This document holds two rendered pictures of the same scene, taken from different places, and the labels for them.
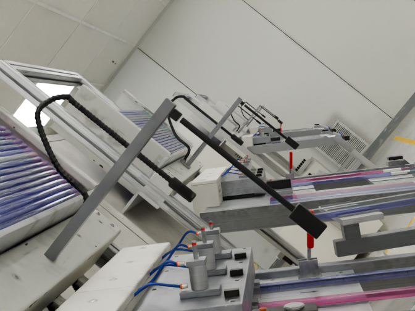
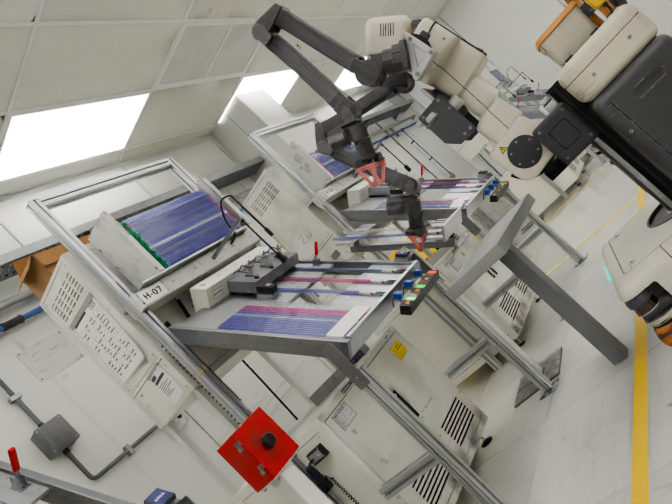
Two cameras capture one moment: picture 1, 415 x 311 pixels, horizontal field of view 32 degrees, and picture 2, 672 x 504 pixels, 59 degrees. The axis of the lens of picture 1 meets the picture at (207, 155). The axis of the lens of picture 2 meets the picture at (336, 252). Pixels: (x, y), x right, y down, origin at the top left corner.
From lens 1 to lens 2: 1.65 m
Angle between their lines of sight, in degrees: 27
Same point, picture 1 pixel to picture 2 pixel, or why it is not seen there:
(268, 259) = not seen: hidden behind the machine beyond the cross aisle
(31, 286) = (199, 270)
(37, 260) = (207, 260)
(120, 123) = (309, 161)
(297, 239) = (513, 184)
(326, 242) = (534, 187)
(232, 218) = (355, 214)
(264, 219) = (369, 216)
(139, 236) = (314, 218)
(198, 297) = (249, 276)
